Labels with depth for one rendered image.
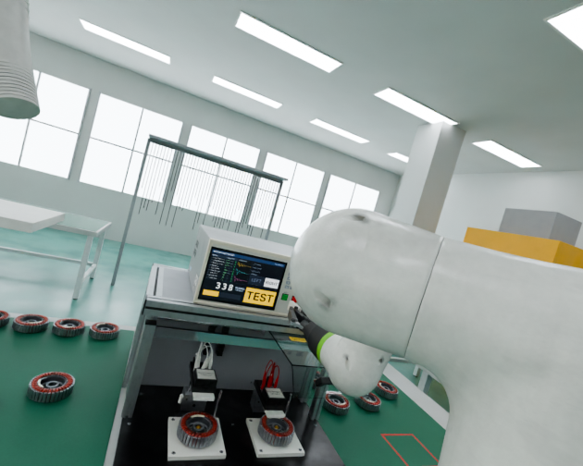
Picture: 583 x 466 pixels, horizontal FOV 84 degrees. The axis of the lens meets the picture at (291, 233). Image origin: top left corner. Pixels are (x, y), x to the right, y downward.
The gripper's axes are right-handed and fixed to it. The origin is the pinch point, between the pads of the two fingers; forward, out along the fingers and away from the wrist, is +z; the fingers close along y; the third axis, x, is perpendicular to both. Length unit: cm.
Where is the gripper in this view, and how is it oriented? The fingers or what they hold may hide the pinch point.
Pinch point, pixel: (293, 308)
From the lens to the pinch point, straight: 102.5
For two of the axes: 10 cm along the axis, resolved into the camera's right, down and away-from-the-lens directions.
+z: -3.6, -1.4, 9.2
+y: 9.0, 2.3, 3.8
